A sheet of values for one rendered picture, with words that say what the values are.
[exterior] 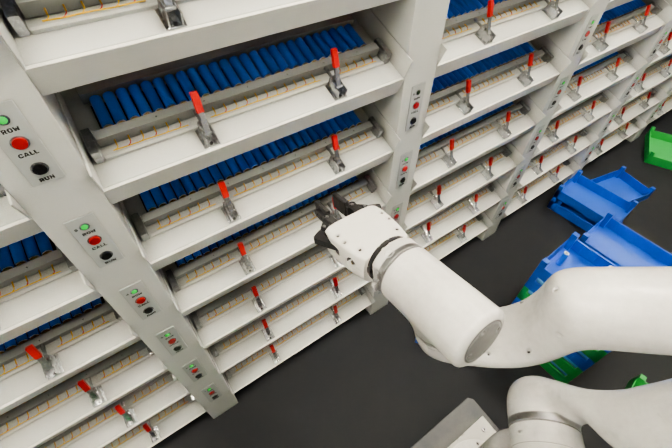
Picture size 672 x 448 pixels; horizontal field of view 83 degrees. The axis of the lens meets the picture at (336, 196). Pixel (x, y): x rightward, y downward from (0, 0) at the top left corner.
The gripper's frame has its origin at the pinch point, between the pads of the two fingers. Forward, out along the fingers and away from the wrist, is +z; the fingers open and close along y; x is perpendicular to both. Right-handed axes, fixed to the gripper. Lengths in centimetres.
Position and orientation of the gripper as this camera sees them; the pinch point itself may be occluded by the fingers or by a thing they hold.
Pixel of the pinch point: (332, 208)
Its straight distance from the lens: 64.7
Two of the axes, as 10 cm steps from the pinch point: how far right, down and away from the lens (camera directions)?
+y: 8.3, -4.0, 3.9
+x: -1.1, -8.0, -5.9
